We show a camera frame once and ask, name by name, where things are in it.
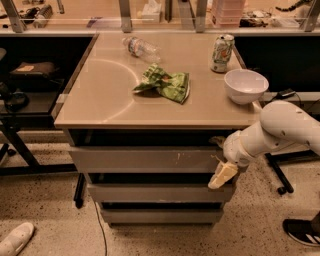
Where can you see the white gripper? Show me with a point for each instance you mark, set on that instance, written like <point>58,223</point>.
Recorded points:
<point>235,150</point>

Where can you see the grey top drawer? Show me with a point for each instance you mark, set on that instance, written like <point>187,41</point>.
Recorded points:
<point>146,159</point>

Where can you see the grey drawer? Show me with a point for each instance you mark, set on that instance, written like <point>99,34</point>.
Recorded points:
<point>160,216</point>
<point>146,159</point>
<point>128,193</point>

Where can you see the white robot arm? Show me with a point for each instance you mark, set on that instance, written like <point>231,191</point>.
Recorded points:
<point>280,125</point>

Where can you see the grey drawer cabinet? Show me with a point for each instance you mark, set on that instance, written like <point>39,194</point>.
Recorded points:
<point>103,110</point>

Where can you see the grey bottom drawer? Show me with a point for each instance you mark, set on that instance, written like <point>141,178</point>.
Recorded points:
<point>160,216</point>

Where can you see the grey middle drawer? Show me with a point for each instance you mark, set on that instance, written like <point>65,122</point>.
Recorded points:
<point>128,193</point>

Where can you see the white bowl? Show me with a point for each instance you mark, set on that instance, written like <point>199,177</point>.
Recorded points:
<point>244,86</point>

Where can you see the green chip bag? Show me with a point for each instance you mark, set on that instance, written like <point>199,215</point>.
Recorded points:
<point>172,86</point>

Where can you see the black power adapter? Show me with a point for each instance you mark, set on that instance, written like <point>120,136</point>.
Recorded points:
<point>285,93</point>

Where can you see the green white soda can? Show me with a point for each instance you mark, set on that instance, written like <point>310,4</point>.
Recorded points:
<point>222,53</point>

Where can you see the black sneaker white stripes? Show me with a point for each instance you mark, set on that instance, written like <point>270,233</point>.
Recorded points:
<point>306,232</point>

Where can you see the clear plastic water bottle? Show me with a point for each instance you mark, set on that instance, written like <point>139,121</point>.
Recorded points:
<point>142,49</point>

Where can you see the pink plastic storage box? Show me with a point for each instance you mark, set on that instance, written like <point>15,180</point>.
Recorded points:
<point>227,13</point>

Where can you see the white tissue box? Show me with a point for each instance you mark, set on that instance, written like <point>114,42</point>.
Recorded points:
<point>151,11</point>

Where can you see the black headphones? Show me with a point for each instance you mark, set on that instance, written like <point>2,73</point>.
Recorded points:
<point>16,101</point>

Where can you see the white shoe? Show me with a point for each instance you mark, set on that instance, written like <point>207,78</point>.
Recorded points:
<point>17,239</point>

